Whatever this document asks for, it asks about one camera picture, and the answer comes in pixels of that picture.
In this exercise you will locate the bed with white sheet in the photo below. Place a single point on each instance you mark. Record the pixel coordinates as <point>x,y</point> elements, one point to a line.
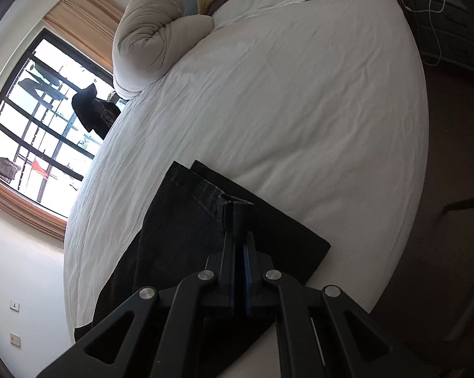
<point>280,126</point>

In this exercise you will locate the rolled grey duvet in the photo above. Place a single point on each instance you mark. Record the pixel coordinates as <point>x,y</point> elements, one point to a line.
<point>150,35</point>

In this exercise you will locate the dark hanging clothes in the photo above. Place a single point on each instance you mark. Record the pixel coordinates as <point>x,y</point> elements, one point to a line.
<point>36,80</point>

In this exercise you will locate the dark wooden chair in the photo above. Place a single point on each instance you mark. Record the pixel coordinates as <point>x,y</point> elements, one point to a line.
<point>465,202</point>

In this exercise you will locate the black coat on rack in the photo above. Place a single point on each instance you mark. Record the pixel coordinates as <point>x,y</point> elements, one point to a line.
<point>91,110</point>

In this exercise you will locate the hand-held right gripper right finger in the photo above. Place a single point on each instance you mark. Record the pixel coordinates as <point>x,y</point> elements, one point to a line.
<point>249,279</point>

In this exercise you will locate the red hanging garment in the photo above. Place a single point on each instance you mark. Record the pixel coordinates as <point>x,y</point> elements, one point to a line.
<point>40,167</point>

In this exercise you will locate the black pants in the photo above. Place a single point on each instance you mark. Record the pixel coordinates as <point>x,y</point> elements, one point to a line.
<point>174,224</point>

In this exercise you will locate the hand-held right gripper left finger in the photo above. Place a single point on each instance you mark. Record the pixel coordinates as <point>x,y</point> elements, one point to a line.
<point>182,303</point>

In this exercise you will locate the wall socket plate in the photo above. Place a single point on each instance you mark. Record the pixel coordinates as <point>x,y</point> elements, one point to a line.
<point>14,338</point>
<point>14,305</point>

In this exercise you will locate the dark grey nightstand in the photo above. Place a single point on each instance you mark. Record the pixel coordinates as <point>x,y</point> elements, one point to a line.
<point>457,23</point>

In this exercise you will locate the brown hanging jacket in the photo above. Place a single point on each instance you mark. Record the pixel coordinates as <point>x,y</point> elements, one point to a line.
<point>3,169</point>

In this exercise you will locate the beige curtain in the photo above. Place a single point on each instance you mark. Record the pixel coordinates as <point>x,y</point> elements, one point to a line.
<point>83,19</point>
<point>24,208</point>

